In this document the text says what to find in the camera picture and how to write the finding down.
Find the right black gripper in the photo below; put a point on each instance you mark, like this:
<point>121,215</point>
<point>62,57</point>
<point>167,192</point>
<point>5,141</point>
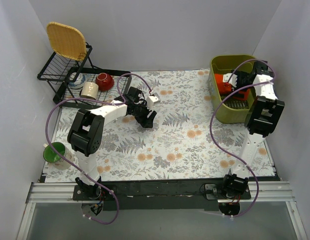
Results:
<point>238,83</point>

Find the green cup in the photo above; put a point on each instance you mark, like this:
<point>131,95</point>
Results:
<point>54,159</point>

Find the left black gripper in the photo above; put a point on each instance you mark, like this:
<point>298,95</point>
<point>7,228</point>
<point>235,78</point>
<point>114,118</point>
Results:
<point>144,114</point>

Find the orange t shirt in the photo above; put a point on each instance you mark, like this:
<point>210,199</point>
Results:
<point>225,89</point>

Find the blue white patterned bowl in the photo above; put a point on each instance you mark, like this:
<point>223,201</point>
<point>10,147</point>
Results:
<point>79,82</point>

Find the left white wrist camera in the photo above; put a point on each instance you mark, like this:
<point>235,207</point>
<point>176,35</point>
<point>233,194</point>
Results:
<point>152,100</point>

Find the cream ceramic mug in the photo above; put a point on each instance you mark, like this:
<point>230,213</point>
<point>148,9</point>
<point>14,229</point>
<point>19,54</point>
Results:
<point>89,90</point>

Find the black mounting base plate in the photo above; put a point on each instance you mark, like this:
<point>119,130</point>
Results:
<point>201,193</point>

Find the olive green plastic tub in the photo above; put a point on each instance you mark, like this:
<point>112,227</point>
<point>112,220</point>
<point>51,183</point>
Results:
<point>229,110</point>

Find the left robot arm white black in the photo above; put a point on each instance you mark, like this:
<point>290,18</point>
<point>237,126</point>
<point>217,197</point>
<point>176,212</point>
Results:
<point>85,135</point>

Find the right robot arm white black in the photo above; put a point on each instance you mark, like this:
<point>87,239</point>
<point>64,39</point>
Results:
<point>261,120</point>

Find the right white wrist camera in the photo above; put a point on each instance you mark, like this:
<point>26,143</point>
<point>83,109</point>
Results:
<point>230,79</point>

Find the floral patterned table cloth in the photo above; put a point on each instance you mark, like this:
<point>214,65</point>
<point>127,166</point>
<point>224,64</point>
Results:
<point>184,143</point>

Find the aluminium rail frame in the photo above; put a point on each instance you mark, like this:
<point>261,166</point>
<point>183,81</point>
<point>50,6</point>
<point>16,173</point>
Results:
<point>261,191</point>

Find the black wire dish rack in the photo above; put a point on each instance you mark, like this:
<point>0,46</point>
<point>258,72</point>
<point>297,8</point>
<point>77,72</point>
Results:
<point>59,70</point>

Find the woven yellow rattan tray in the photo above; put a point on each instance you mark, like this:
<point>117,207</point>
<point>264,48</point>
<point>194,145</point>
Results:
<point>66,41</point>

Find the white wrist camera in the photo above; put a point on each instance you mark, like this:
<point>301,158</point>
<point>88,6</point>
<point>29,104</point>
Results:
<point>230,79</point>
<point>152,100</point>

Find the dark red bowl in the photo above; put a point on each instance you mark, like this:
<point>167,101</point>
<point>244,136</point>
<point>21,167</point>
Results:
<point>104,81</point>

